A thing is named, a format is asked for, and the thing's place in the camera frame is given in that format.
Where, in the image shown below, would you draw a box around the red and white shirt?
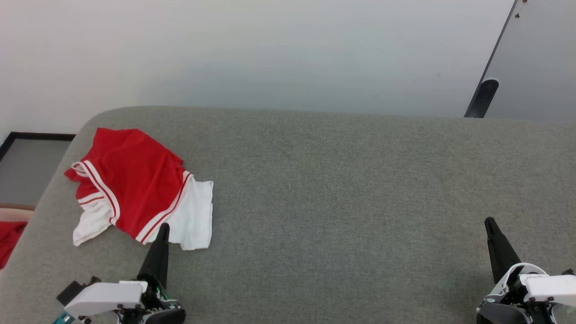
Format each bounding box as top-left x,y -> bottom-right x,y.
64,127 -> 214,251

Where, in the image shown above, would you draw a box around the beige perforated laundry basket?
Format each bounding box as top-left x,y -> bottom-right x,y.
0,203 -> 36,225

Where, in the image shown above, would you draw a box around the red crumpled garment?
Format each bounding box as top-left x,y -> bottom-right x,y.
0,220 -> 27,270

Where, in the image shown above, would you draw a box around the grey fabric sofa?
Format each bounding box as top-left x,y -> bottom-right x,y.
0,106 -> 576,324

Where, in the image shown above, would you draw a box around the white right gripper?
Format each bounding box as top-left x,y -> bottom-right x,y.
485,217 -> 576,324

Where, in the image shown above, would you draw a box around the black-framed grey panel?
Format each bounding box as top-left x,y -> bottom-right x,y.
0,132 -> 76,208

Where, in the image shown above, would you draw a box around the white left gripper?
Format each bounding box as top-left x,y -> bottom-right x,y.
63,223 -> 180,324

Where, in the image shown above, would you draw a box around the grey board with black edge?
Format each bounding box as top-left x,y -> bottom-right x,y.
463,0 -> 576,123

